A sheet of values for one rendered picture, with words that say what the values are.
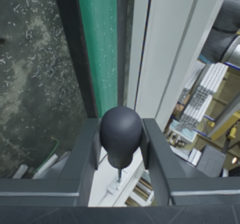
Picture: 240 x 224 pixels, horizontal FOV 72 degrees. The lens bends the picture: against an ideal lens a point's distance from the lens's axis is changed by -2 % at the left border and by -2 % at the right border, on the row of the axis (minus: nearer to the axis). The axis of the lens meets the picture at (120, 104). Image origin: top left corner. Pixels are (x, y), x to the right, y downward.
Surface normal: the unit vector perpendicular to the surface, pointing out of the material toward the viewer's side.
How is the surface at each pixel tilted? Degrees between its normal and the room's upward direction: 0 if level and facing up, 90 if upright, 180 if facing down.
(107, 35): 0
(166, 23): 90
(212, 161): 90
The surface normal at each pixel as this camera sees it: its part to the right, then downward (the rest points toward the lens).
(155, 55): -0.59, 0.65
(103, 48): 0.81, 0.48
